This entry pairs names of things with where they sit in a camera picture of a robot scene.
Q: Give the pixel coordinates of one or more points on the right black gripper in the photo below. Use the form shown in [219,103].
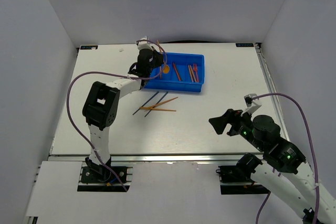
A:
[230,116]

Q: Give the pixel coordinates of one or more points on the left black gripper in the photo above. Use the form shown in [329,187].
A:
[159,57]

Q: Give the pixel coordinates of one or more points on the dark blue plastic knife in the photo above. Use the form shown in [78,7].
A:
[176,70]

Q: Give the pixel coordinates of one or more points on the red-orange plastic knife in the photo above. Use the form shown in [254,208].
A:
[178,73]

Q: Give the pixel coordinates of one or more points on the red-orange plastic fork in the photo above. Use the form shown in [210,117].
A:
[195,69]

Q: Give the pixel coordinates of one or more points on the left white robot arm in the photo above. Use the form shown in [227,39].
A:
[101,105]

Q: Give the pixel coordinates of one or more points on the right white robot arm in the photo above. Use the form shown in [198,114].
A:
[283,170]

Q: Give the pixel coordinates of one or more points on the blue divided plastic tray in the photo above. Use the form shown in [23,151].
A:
[178,79]

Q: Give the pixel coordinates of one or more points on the dark blue chopstick left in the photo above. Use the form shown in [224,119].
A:
[146,102]

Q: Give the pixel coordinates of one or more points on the orange chopstick upper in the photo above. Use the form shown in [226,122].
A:
[167,101]

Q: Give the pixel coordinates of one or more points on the orange chopstick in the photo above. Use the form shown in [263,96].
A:
[156,109]
[167,101]

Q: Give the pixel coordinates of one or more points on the orange chopstick lower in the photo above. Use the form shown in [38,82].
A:
[156,109]

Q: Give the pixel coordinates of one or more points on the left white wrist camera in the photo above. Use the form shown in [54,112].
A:
[143,43]

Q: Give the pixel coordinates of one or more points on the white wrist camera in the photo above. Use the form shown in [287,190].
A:
[143,43]
[252,103]

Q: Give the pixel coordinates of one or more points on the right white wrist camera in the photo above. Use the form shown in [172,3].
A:
[252,103]

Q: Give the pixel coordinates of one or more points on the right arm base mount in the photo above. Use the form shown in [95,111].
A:
[232,182]

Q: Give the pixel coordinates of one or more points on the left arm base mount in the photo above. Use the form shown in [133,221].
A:
[90,181]

